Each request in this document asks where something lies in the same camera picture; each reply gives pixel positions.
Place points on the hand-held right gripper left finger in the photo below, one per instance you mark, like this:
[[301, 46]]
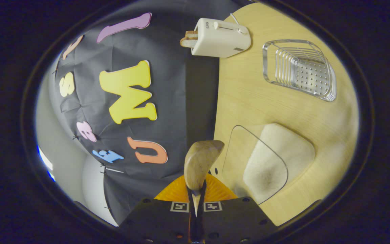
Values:
[[157, 222]]

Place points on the clear chopstick holder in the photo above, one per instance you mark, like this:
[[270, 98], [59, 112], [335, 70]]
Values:
[[300, 71]]

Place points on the toast bread slice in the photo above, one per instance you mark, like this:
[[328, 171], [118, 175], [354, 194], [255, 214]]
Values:
[[188, 42], [191, 34]]

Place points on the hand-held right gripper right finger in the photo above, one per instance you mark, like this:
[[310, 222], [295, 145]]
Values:
[[235, 222]]

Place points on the clear plastic container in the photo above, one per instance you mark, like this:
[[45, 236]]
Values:
[[249, 152]]

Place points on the wooden spoon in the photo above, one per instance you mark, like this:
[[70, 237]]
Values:
[[201, 162]]

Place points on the white toaster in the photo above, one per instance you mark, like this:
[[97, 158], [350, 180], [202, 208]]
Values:
[[220, 39]]

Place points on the black backdrop cloth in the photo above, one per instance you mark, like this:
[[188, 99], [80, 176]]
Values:
[[174, 101]]

